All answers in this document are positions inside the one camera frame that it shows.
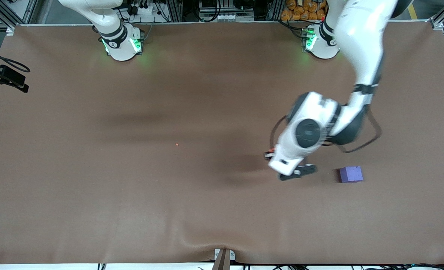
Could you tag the pile of orange bags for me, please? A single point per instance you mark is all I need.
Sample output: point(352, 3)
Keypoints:
point(304, 10)

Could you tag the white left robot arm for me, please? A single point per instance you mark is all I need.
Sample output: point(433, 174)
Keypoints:
point(360, 45)

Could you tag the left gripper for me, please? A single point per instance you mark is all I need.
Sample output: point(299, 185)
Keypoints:
point(266, 155)

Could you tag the large table mat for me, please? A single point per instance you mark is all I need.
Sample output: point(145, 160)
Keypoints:
point(169, 112)

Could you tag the metal table clamp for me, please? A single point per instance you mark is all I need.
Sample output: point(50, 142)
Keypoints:
point(223, 260)

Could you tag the white power strip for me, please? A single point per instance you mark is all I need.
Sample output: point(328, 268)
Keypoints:
point(142, 9)

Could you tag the purple foam cube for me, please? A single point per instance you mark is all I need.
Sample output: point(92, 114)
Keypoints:
point(351, 174)

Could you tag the white connector block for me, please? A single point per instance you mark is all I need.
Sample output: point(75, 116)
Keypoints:
point(232, 17)

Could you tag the aluminium frame post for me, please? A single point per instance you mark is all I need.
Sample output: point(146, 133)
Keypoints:
point(275, 9)
point(175, 10)

